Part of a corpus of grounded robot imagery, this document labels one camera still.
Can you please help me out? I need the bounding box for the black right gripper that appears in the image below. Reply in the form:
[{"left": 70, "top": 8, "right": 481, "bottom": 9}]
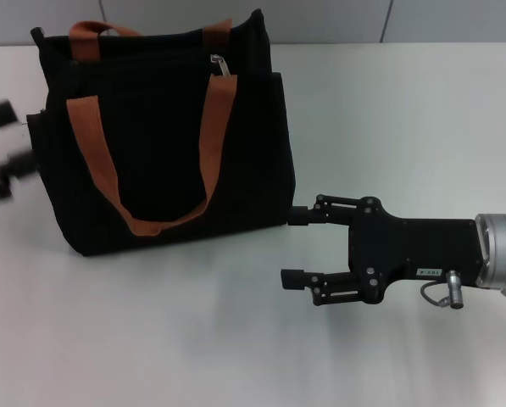
[{"left": 280, "top": 193, "right": 490, "bottom": 307}]

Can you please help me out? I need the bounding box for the black canvas food bag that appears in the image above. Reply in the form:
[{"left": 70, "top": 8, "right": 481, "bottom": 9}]
[{"left": 26, "top": 8, "right": 297, "bottom": 258}]

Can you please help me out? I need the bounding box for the silver zipper pull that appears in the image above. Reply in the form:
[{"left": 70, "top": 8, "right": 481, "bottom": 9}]
[{"left": 209, "top": 53, "right": 231, "bottom": 80}]

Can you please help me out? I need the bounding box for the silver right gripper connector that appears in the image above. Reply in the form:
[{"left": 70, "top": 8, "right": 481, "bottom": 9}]
[{"left": 420, "top": 270, "right": 466, "bottom": 309}]

